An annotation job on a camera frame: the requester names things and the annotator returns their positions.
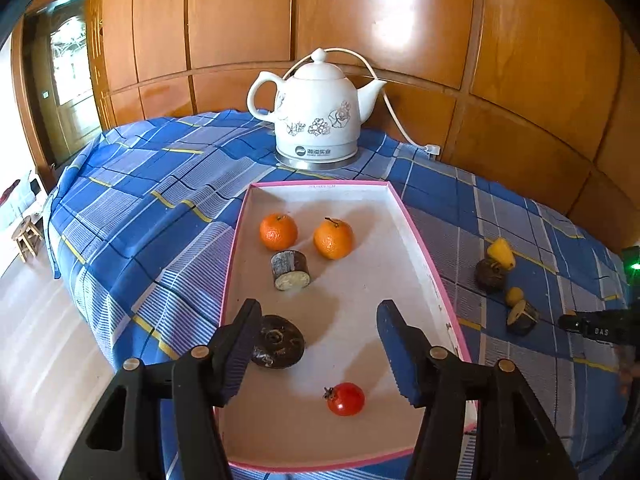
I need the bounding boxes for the white ceramic electric kettle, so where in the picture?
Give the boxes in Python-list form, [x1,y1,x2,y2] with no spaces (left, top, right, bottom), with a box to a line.
[246,48,387,170]

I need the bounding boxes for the stemless orange mandarin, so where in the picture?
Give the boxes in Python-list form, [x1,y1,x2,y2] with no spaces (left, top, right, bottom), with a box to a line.
[259,213,299,252]

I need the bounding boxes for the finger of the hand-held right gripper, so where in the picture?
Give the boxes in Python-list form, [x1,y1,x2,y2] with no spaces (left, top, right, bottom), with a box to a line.
[558,309,640,333]

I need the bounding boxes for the small wooden stool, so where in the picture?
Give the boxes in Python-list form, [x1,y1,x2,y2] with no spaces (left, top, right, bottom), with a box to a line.
[11,214,45,263]

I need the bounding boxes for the pink-edged white cardboard box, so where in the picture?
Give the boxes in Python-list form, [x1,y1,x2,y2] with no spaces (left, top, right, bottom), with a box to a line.
[214,180,478,473]

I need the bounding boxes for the orange mandarin with stem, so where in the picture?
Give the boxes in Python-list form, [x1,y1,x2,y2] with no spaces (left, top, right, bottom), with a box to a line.
[313,217,355,261]

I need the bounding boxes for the yellow bell-shaped fruit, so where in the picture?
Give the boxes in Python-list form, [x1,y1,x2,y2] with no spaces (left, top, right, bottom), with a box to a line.
[487,238,516,270]

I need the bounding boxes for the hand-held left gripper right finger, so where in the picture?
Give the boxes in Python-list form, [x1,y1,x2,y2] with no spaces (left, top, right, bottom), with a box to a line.
[376,299,578,480]

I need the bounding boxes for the dark brown water chestnut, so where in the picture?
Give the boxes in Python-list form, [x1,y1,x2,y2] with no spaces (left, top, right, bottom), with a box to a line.
[474,257,507,293]
[250,314,305,370]

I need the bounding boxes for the blue plaid tablecloth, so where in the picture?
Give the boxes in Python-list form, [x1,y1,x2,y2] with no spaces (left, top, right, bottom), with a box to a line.
[42,110,640,480]

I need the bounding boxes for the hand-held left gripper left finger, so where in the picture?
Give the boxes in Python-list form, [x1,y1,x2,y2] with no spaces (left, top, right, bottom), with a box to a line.
[59,298,262,480]

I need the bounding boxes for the red cherry tomato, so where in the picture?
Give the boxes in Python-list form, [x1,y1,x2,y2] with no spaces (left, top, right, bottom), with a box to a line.
[323,382,366,417]

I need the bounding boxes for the wooden glass door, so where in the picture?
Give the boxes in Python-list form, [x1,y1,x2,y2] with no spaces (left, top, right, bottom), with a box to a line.
[22,0,103,168]

